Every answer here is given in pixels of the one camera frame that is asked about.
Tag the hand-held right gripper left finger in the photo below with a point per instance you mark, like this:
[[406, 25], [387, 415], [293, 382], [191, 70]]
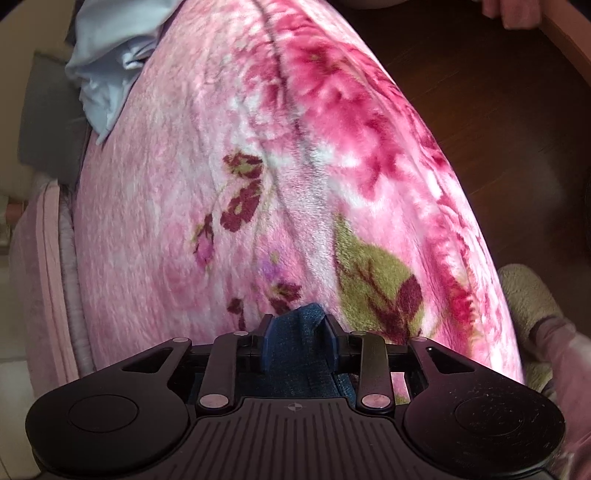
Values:
[[270, 344]]

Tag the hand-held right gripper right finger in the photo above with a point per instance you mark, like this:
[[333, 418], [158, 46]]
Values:
[[328, 344]]

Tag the dark blue jeans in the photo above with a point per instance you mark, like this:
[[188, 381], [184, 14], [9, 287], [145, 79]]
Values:
[[295, 353]]

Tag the pink floral fleece blanket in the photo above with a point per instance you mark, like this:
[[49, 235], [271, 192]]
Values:
[[300, 175]]

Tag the beige fuzzy slipper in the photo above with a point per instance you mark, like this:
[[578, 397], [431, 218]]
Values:
[[526, 300]]

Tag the pink bed sheet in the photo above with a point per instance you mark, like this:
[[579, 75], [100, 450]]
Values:
[[44, 286]]

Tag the grey pillow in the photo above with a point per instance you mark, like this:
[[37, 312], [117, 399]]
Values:
[[51, 120]]

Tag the light blue garment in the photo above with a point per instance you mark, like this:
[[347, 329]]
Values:
[[106, 64]]

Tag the pink cloth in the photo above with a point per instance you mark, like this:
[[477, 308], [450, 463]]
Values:
[[512, 11]]

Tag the wooden furniture edge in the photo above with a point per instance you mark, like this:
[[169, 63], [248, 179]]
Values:
[[568, 39]]

